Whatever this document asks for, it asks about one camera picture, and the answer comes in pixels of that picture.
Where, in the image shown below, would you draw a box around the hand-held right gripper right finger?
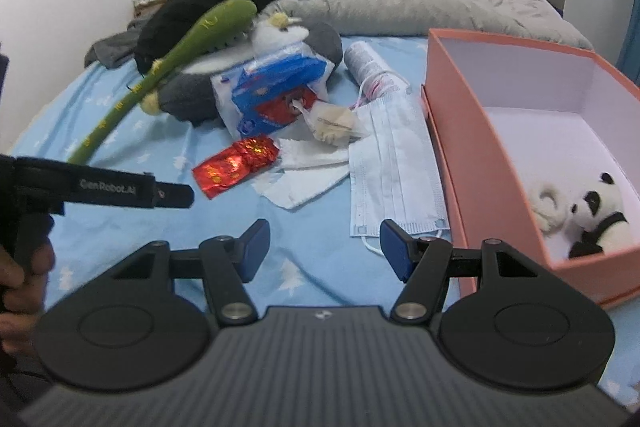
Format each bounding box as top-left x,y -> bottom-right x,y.
379,219 -> 541,324

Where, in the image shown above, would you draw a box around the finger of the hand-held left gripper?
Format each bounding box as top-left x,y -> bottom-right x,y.
151,183 -> 195,210

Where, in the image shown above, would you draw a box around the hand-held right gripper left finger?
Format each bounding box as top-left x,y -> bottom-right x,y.
107,218 -> 272,325

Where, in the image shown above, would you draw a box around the blue face mask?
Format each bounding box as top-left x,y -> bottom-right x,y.
348,96 -> 450,254

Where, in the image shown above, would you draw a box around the pink cardboard box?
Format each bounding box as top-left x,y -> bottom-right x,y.
420,28 -> 640,309

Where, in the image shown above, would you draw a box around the small clear bag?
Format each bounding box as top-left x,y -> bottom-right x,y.
292,99 -> 372,144

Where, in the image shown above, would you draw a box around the blue tissue pack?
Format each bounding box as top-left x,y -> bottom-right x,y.
210,47 -> 336,140

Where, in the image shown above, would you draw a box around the person's left hand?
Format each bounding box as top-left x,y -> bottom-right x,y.
0,239 -> 56,316

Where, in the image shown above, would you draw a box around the red foil packet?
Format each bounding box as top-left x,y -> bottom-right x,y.
192,134 -> 280,200

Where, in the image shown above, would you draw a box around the blue starred bed sheet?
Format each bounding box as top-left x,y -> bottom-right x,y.
10,34 -> 640,408

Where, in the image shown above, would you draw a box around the white tissue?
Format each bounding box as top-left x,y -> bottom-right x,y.
255,137 -> 352,210

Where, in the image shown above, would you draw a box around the grey cloth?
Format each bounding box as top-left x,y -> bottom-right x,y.
84,19 -> 151,68

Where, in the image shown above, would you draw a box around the green plush stick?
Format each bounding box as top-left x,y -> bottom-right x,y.
67,0 -> 258,166

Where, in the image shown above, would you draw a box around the white plush toy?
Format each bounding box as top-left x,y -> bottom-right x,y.
529,187 -> 576,234

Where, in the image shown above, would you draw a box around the white printed tube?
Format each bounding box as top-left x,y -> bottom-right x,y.
344,41 -> 412,102

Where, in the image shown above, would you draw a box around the panda plush toy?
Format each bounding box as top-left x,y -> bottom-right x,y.
567,172 -> 632,259

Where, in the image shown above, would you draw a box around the grey penguin plush toy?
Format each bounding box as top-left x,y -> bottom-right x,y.
141,2 -> 345,128

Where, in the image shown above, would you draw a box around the blue curtain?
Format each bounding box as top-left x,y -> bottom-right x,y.
616,4 -> 640,85

